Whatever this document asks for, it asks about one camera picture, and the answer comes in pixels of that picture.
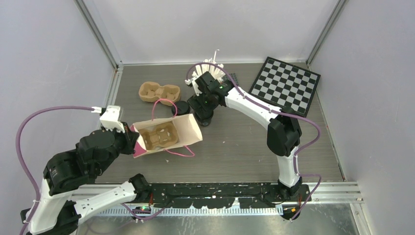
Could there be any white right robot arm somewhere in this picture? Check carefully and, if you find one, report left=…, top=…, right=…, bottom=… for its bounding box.
left=184, top=72, right=302, bottom=201

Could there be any pink paper gift bag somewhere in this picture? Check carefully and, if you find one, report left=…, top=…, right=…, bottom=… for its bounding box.
left=131, top=98, right=203, bottom=158

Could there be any black white chessboard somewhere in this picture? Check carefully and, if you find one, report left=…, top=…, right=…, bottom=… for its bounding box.
left=249, top=57, right=321, bottom=118

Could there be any orange black small device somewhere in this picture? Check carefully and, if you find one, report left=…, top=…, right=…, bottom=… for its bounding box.
left=230, top=73, right=240, bottom=86

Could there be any black paper coffee cup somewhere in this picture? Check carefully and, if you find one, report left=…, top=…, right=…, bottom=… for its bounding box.
left=171, top=100, right=191, bottom=117

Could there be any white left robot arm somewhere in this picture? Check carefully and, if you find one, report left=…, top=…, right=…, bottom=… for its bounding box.
left=21, top=122, right=151, bottom=235

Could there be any brown cardboard cup carrier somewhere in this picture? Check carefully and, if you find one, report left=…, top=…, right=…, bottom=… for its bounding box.
left=139, top=121, right=179, bottom=150

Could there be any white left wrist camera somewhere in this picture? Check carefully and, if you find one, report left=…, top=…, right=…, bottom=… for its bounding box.
left=100, top=105, right=125, bottom=133

